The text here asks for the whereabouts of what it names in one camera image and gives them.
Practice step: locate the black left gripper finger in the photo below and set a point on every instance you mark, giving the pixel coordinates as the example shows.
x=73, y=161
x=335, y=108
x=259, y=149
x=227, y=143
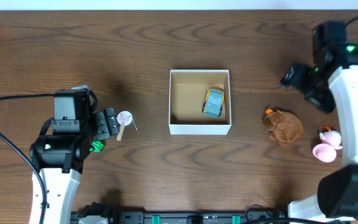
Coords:
x=111, y=121
x=102, y=130

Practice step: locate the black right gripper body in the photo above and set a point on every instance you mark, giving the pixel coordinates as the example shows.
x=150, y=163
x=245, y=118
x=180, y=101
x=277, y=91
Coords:
x=317, y=93

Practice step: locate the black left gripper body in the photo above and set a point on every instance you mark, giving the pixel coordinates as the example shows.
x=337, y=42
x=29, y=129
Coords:
x=97, y=126

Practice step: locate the pig face lollipop toy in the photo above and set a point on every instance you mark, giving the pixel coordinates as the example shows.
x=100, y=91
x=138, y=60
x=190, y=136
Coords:
x=124, y=119

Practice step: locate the brown plush toy with orange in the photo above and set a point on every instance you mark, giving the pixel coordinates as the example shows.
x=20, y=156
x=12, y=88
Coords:
x=284, y=126

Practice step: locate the pink white plush toy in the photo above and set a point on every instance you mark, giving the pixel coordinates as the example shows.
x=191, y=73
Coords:
x=331, y=142

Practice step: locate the yellow grey toy truck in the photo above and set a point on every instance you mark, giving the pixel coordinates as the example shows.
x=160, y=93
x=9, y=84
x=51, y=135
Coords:
x=213, y=103

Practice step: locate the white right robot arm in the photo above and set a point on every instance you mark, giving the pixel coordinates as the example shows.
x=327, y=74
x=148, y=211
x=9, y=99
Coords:
x=331, y=85

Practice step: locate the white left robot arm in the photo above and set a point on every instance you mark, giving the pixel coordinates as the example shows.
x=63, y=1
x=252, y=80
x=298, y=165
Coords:
x=58, y=155

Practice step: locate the green toy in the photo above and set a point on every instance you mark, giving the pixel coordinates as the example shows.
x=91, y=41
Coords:
x=96, y=146

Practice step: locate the white cardboard box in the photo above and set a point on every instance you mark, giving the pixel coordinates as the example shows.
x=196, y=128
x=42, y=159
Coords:
x=187, y=101

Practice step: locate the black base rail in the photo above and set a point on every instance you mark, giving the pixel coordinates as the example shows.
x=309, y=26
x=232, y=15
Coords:
x=179, y=217

